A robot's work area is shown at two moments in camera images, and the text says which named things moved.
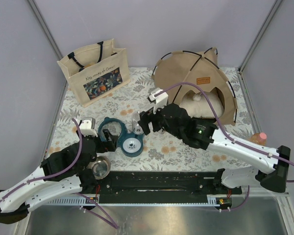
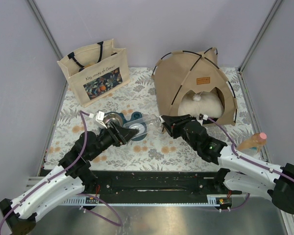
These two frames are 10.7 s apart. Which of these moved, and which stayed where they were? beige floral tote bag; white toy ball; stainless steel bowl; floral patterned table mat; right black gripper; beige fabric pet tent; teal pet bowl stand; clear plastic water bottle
Moved: teal pet bowl stand; stainless steel bowl; right black gripper; clear plastic water bottle
Stayed: beige floral tote bag; white toy ball; beige fabric pet tent; floral patterned table mat
